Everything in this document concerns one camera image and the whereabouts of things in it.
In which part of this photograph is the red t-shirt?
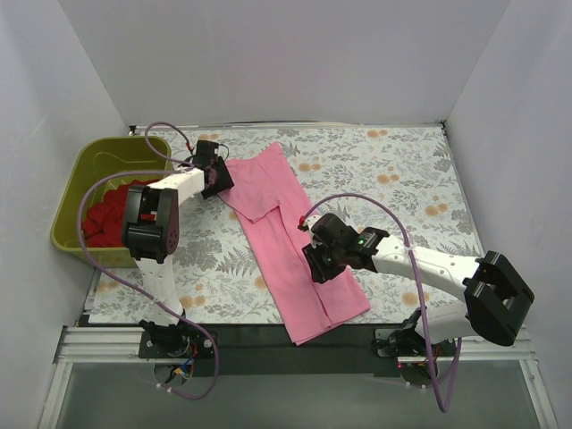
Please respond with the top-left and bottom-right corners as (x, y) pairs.
(81, 180), (153, 248)

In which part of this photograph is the green plastic bin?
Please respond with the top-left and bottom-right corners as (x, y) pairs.
(51, 136), (172, 262)

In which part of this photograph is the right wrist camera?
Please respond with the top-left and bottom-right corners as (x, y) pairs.
(298, 214), (321, 244)

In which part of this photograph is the pink t-shirt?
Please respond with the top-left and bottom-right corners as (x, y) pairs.
(220, 143), (370, 345)

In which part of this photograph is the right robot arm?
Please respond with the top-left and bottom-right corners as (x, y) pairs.
(298, 214), (534, 356)

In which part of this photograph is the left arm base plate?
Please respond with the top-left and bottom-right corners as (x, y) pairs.
(138, 329), (218, 359)

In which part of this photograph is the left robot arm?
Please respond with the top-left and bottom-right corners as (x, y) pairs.
(122, 140), (234, 358)

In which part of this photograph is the floral patterned table mat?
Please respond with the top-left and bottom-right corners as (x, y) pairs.
(88, 126), (500, 325)

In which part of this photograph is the aluminium mounting rail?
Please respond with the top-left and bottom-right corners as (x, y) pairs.
(55, 324), (536, 362)

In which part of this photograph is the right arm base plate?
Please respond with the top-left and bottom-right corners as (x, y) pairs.
(371, 329), (427, 358)

